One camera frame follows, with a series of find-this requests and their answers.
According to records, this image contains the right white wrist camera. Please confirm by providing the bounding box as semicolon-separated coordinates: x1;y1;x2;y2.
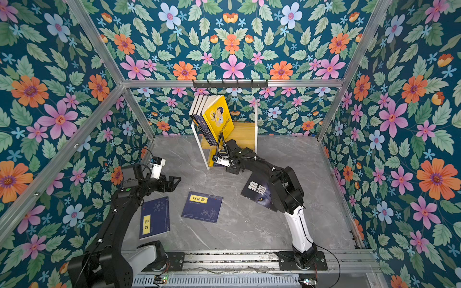
212;155;231;168

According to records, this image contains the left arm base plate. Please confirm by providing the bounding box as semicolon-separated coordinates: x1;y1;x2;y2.
143;252;186;273

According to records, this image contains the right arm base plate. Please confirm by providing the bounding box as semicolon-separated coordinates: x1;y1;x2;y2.
276;251;328;271

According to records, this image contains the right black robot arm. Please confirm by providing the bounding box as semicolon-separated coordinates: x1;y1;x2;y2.
212;135;318;270

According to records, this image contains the purple old man book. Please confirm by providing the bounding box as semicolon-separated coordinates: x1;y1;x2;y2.
192;96;217;146
196;96;217;146

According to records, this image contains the aluminium front rail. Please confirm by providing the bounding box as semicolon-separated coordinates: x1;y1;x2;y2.
131;250;388;288

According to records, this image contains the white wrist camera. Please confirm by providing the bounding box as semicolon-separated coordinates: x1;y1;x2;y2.
212;155;231;168
150;157;166;180

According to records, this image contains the dark wolf cover book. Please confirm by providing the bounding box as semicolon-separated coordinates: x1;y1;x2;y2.
241;172;277;212

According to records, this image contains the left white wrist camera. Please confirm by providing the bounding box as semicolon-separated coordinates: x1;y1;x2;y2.
150;157;166;180

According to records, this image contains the black wall hook rail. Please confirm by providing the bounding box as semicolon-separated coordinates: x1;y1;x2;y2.
192;80;269;90

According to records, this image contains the white wooden book shelf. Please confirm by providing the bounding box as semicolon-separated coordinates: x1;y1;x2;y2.
191;105;259;170

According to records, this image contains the black book gold title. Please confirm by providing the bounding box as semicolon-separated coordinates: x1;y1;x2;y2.
188;96;211;145

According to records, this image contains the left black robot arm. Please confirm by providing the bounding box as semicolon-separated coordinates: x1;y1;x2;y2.
68;163;181;288

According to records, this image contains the navy book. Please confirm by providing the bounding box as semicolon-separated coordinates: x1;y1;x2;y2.
215;149;228;157
139;197;170;239
181;192;223;223

